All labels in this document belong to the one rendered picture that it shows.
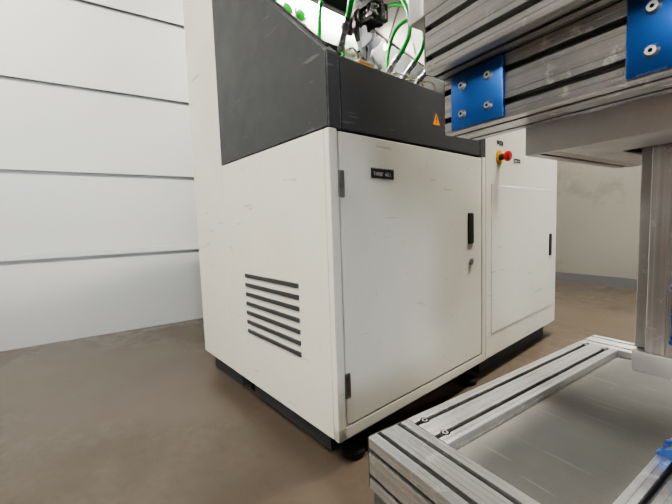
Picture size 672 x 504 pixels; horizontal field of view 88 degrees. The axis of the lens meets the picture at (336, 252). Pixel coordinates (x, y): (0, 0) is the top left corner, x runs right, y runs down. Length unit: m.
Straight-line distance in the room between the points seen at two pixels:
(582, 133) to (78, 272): 2.26
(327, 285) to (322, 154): 0.29
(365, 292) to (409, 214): 0.26
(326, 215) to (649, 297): 0.58
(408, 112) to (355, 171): 0.26
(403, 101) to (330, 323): 0.60
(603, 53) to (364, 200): 0.51
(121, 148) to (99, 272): 0.71
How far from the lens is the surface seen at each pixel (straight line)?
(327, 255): 0.79
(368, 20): 1.29
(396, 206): 0.93
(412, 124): 1.02
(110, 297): 2.38
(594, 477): 0.70
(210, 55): 1.43
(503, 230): 1.45
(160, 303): 2.40
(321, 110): 0.83
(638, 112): 0.61
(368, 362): 0.91
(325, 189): 0.79
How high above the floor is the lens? 0.58
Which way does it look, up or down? 5 degrees down
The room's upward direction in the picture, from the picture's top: 2 degrees counter-clockwise
